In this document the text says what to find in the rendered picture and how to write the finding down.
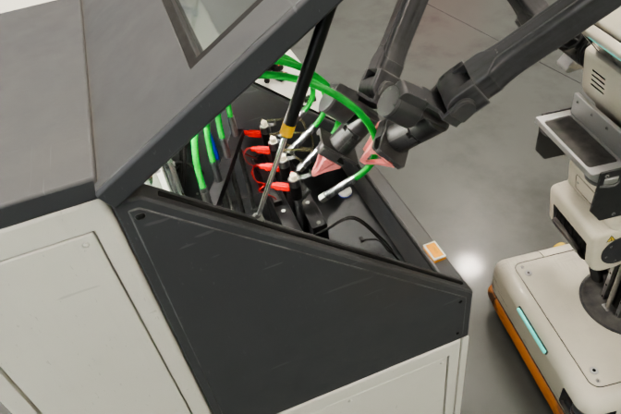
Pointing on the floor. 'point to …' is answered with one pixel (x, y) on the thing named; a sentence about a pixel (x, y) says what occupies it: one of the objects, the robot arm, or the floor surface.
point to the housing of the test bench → (67, 225)
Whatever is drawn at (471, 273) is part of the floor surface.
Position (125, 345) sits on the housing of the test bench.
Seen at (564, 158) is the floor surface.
